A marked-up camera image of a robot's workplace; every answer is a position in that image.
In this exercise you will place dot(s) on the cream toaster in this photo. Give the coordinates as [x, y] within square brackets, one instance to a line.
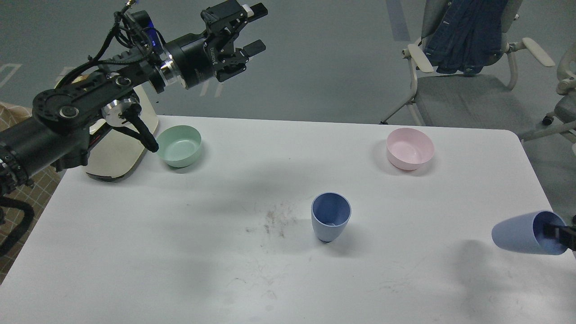
[116, 156]

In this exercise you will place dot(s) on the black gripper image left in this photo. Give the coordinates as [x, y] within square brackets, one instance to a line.
[195, 58]

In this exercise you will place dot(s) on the green bowl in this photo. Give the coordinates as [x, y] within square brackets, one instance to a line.
[180, 146]

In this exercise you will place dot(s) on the grey office chair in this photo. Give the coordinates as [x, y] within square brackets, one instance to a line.
[484, 100]

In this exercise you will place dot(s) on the right-side gripper finger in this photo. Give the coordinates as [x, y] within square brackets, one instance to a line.
[564, 235]

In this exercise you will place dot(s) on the blue cup image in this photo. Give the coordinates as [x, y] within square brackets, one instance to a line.
[526, 234]
[330, 213]

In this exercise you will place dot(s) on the checkered brown cloth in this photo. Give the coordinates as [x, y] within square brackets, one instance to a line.
[37, 196]

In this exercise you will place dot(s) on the pink bowl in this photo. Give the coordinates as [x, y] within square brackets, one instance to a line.
[409, 149]

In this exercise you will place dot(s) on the blue denim jacket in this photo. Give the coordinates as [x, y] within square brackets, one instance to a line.
[467, 37]

